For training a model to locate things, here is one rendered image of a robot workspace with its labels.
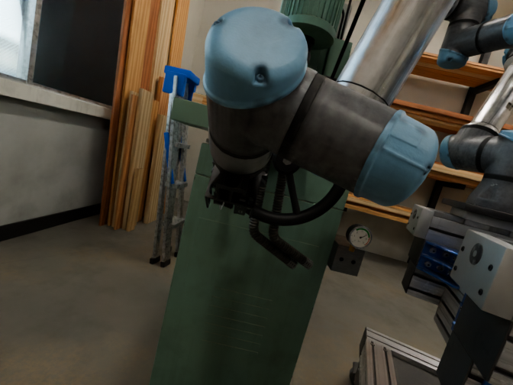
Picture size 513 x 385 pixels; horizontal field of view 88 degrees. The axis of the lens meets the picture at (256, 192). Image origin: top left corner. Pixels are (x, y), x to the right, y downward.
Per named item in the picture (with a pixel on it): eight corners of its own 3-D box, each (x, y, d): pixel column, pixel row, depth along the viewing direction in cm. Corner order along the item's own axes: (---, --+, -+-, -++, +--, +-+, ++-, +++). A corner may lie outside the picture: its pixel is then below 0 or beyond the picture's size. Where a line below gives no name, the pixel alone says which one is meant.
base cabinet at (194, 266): (145, 388, 85) (191, 173, 74) (190, 292, 142) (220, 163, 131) (281, 418, 86) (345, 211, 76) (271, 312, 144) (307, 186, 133)
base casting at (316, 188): (193, 173, 75) (200, 140, 73) (220, 163, 131) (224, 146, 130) (345, 211, 76) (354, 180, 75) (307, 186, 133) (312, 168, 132)
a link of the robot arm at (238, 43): (296, 105, 16) (175, 46, 17) (267, 176, 26) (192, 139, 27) (337, 28, 19) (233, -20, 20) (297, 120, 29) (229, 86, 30)
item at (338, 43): (321, 77, 103) (333, 37, 100) (316, 83, 111) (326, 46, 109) (342, 82, 103) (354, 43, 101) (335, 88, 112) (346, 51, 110)
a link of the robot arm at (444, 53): (468, 54, 69) (483, 9, 67) (428, 63, 79) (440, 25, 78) (485, 65, 72) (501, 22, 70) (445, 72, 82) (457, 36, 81)
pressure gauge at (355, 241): (343, 252, 71) (353, 224, 70) (339, 247, 75) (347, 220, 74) (366, 257, 72) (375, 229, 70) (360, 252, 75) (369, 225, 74)
